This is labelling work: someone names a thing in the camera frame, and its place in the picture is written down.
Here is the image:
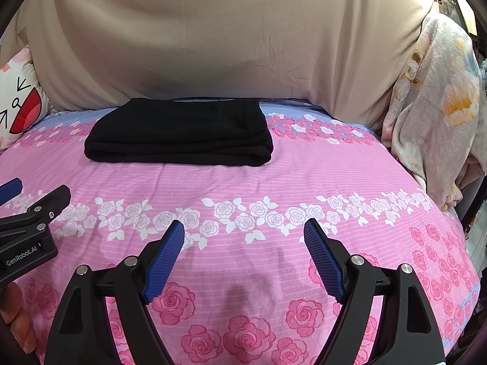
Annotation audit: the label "black pants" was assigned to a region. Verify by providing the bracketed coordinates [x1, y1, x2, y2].
[84, 98, 275, 167]

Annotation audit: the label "pink floral bed sheet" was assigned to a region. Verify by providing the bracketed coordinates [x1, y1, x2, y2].
[0, 99, 481, 365]

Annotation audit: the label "pale floral fleece blanket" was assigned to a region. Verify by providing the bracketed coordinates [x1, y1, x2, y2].
[381, 11, 487, 210]

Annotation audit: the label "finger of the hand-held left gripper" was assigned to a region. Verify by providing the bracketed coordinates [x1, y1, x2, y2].
[0, 178, 23, 203]
[0, 185, 72, 242]

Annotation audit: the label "hanging garments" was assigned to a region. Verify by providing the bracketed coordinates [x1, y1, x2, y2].
[432, 0, 481, 42]

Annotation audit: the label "cartoon cat pillow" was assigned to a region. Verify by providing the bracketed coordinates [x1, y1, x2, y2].
[0, 43, 50, 151]

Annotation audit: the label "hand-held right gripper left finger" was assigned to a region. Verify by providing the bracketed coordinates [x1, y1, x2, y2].
[45, 220, 186, 365]

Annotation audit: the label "person's left hand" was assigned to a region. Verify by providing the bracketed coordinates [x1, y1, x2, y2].
[0, 283, 36, 352]

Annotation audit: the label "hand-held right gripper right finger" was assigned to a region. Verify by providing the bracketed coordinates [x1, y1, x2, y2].
[303, 218, 446, 365]

